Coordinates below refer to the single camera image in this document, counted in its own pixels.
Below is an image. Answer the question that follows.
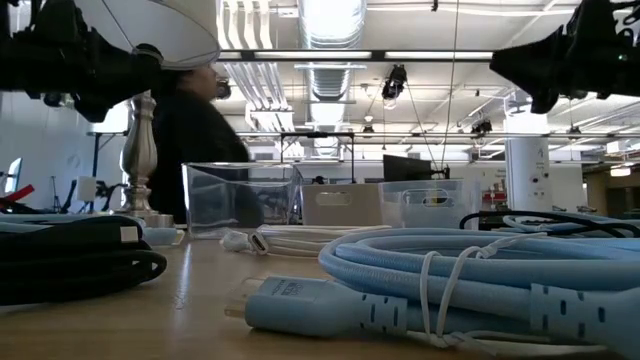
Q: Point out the overhead light bar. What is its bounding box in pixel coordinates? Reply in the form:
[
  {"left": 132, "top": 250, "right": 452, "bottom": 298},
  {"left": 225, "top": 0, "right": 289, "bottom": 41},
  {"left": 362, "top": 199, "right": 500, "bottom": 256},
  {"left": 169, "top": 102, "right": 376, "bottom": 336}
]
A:
[{"left": 215, "top": 48, "right": 495, "bottom": 63}]

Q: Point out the black ceiling spotlight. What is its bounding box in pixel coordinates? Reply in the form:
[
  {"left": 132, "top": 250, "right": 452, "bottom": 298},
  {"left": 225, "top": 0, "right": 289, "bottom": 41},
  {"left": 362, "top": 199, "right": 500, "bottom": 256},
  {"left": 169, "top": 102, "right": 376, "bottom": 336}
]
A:
[{"left": 381, "top": 63, "right": 409, "bottom": 101}]

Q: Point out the person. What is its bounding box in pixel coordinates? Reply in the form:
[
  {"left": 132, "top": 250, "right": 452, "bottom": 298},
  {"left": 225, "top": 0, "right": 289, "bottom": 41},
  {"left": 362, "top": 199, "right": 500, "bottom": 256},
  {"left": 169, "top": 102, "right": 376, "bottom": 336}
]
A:
[{"left": 147, "top": 64, "right": 251, "bottom": 226}]

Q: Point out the white opaque plastic bin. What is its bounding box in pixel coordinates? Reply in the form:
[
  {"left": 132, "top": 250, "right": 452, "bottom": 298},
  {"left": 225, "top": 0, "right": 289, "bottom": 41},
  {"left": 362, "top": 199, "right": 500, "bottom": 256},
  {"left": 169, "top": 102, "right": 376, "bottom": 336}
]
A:
[{"left": 299, "top": 183, "right": 384, "bottom": 227}]

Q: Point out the black cable with red tie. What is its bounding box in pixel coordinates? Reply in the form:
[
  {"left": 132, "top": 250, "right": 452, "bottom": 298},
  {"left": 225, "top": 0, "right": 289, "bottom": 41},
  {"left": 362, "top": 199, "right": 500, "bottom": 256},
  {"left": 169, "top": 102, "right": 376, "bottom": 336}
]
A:
[{"left": 0, "top": 183, "right": 39, "bottom": 215}]

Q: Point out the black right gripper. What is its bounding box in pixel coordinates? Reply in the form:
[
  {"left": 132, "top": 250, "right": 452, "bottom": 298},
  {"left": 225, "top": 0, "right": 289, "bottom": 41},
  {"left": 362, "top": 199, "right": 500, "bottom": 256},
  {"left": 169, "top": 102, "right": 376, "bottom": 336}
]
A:
[{"left": 489, "top": 0, "right": 640, "bottom": 115}]

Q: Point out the black metal frame stand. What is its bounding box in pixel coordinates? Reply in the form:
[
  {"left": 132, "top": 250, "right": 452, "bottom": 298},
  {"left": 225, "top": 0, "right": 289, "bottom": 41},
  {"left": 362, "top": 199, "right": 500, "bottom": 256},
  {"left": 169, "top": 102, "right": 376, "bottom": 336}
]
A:
[{"left": 278, "top": 131, "right": 356, "bottom": 185}]

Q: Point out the clear plastic bin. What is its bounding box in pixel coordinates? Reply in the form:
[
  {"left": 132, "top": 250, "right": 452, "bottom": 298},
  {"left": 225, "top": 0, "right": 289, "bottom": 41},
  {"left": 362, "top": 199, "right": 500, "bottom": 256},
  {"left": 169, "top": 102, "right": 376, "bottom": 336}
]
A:
[{"left": 181, "top": 162, "right": 304, "bottom": 239}]

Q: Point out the thin black HDMI cable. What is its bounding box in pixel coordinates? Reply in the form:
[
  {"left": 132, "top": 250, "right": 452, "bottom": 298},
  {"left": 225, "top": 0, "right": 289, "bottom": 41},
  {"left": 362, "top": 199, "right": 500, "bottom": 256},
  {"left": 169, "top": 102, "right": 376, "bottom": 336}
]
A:
[{"left": 458, "top": 209, "right": 640, "bottom": 239}]

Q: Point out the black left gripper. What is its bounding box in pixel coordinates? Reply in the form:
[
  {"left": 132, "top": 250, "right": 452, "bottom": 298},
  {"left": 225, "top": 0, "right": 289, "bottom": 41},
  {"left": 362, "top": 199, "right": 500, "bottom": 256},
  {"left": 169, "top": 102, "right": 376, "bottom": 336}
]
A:
[{"left": 0, "top": 27, "right": 164, "bottom": 124}]

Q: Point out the white HDMI cable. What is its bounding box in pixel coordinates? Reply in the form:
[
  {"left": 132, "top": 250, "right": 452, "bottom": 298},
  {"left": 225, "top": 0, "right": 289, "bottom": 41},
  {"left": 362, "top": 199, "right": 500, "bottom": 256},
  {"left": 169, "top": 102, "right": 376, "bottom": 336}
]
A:
[{"left": 219, "top": 223, "right": 392, "bottom": 259}]

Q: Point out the white round pillar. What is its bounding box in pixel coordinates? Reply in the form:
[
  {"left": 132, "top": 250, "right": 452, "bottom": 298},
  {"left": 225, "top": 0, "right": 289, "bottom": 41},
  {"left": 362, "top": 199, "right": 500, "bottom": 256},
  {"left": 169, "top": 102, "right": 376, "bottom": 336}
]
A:
[{"left": 504, "top": 112, "right": 554, "bottom": 212}]

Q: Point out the small white box on stand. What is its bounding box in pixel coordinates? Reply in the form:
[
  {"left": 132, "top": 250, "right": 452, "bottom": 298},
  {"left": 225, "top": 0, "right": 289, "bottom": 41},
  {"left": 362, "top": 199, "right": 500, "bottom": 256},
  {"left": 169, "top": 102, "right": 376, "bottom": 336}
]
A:
[{"left": 76, "top": 174, "right": 97, "bottom": 203}]

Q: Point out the thick black HDMI cable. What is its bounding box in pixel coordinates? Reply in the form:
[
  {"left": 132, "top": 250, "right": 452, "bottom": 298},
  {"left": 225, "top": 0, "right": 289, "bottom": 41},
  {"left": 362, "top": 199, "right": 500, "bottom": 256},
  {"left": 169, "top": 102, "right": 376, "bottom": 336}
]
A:
[{"left": 0, "top": 214, "right": 169, "bottom": 307}]

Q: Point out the frosted plastic bin with handle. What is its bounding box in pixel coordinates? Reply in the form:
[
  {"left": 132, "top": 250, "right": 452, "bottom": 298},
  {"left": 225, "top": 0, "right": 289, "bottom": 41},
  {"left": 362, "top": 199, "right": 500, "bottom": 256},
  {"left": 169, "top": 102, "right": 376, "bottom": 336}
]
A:
[{"left": 378, "top": 178, "right": 474, "bottom": 230}]

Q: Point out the black monitor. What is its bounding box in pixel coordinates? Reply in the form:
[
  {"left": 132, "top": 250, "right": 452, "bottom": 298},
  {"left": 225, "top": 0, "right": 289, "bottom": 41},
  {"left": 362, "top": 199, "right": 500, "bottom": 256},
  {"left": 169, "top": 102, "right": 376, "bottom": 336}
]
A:
[{"left": 382, "top": 153, "right": 434, "bottom": 183}]

